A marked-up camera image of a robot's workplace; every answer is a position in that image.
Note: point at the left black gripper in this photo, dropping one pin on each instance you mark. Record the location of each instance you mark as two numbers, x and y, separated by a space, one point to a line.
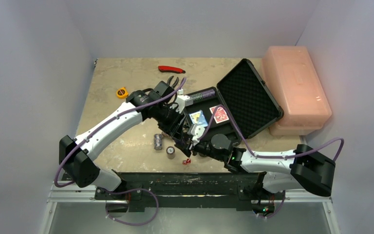
174 129

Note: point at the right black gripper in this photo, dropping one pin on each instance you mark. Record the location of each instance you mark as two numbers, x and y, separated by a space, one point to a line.
191 146

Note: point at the red playing card deck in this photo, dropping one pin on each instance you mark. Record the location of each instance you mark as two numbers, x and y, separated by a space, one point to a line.
221 116

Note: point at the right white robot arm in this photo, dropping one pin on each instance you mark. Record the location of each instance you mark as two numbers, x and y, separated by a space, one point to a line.
303 167

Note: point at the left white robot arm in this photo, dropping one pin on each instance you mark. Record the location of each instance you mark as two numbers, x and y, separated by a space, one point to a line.
77 154

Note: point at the black poker set case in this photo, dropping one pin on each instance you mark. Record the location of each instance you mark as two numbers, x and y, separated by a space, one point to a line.
248 102

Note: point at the brown 100 chip stack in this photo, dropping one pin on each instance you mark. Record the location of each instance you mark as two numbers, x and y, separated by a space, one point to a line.
170 152

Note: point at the blue playing card deck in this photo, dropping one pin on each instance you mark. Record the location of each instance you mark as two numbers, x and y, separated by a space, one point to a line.
198 118

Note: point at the green blue chip stack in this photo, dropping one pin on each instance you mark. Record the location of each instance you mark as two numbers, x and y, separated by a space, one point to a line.
195 97

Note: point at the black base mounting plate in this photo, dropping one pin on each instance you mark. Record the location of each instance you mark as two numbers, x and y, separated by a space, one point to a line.
204 182

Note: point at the purple chip stack in case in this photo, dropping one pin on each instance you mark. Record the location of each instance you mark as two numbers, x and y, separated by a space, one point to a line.
208 94

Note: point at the black grey pliers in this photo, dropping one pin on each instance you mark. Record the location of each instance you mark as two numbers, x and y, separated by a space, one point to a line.
173 81

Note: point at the red utility knife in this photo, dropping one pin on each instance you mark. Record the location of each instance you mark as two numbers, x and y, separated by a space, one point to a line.
170 69

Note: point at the yellow tape measure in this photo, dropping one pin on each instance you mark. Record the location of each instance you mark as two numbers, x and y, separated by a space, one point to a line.
122 93

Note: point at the pink plastic storage bin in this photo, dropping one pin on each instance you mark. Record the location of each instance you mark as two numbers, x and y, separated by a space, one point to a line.
292 79

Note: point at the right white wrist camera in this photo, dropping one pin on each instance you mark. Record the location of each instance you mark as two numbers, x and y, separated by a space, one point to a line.
196 132

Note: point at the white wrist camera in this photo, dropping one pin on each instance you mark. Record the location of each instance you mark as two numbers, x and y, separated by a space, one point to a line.
196 132
182 101

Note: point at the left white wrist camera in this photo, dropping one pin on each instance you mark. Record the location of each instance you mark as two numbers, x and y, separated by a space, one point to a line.
182 101

